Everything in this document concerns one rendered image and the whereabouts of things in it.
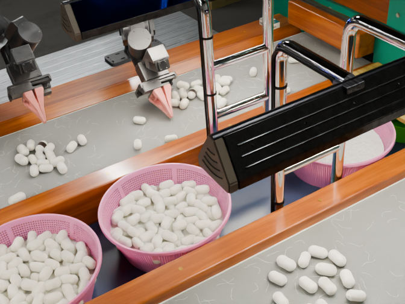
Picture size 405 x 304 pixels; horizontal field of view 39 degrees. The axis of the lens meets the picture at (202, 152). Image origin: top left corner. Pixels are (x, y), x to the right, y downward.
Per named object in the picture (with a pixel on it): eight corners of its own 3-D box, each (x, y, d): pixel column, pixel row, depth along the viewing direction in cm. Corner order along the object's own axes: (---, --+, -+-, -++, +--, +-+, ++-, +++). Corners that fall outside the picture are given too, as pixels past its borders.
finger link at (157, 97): (191, 105, 141) (175, 73, 142) (166, 115, 138) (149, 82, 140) (185, 116, 147) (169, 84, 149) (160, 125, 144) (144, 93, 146)
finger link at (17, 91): (55, 113, 131) (39, 78, 133) (25, 124, 128) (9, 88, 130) (54, 123, 137) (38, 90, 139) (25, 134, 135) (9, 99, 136)
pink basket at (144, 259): (79, 250, 118) (69, 216, 113) (163, 181, 134) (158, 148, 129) (177, 310, 104) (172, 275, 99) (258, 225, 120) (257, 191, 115)
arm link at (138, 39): (161, 46, 136) (152, 0, 138) (125, 52, 135) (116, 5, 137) (160, 64, 147) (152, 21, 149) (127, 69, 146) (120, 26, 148)
